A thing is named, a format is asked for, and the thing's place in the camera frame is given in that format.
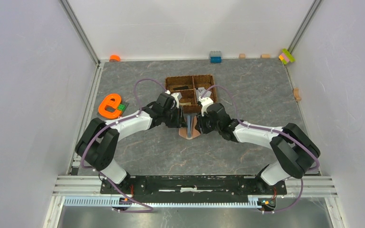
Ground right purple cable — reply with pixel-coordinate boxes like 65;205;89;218
201;84;322;215

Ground black item in basket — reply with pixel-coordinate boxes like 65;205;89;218
173;85;190;91

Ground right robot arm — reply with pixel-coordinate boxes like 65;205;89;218
195;103;321;194

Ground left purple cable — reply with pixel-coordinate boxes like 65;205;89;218
79;78;170;214

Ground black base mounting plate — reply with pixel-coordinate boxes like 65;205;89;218
118;175;287;203

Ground blue grey toy bricks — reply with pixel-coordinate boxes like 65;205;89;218
209;51;222;64

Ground grey cards in basket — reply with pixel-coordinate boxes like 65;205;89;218
195;87;211;99

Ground brown woven divided basket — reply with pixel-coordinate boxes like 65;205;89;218
165;75;215;114

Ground orange tape dispenser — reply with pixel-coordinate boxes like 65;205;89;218
98;94;122;120

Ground green pink toy bricks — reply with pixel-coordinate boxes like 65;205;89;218
278;48;296;65

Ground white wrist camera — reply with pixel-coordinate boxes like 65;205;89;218
165;90;182;108
199;97;214;116

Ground small tan wooden block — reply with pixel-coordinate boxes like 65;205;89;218
239;53;246;59

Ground purple cable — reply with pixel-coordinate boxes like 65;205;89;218
201;84;322;215
79;78;170;214

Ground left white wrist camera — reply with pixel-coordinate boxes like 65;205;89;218
165;90;182;108

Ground light blue cable duct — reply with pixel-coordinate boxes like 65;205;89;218
63;196;265;209

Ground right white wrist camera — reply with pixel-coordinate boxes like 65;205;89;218
199;97;214;116

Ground orange round cap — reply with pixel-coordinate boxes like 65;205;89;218
109;55;121;62

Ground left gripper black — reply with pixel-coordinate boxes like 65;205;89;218
162;105;187;128

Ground curved tan wooden piece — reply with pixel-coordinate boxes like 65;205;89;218
293;88;302;102

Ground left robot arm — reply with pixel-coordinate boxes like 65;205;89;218
75;91;187;194

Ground green toy block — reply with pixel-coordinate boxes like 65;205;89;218
117;104;127;112

